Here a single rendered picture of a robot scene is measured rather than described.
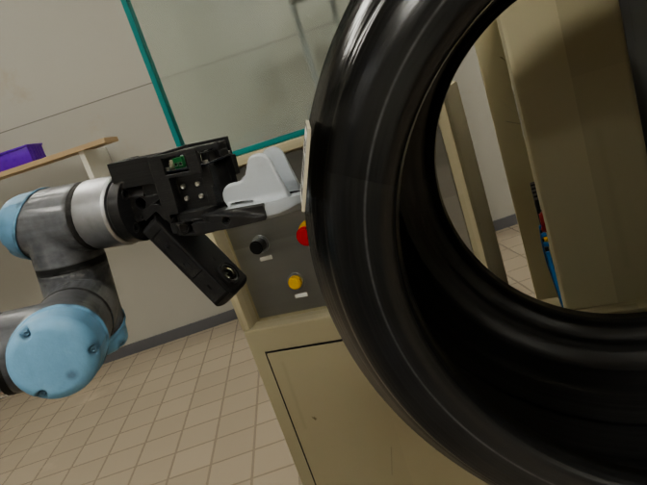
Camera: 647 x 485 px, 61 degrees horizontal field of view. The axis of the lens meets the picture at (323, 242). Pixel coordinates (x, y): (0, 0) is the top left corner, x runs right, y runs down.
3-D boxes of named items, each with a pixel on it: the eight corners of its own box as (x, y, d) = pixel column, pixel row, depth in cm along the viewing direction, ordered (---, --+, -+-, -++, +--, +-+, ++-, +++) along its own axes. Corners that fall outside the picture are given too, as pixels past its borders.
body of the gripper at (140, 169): (198, 146, 49) (90, 168, 53) (224, 238, 52) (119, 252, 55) (235, 134, 56) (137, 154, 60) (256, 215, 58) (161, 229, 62)
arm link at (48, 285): (49, 385, 56) (16, 283, 54) (67, 348, 67) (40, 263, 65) (128, 362, 58) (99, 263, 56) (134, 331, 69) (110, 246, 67)
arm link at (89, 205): (86, 259, 57) (132, 234, 64) (122, 254, 55) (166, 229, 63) (61, 189, 55) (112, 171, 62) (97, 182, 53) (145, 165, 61)
